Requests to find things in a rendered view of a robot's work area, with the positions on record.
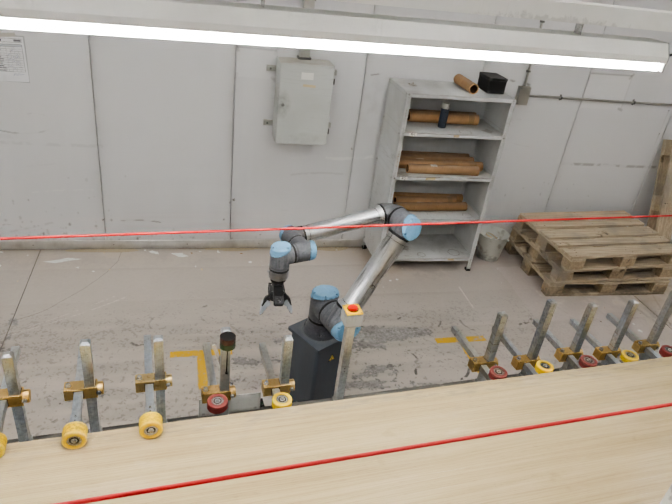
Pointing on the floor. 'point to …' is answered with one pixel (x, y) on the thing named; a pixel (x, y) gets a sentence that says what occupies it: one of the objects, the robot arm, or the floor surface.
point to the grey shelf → (450, 142)
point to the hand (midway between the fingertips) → (275, 315)
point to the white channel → (548, 10)
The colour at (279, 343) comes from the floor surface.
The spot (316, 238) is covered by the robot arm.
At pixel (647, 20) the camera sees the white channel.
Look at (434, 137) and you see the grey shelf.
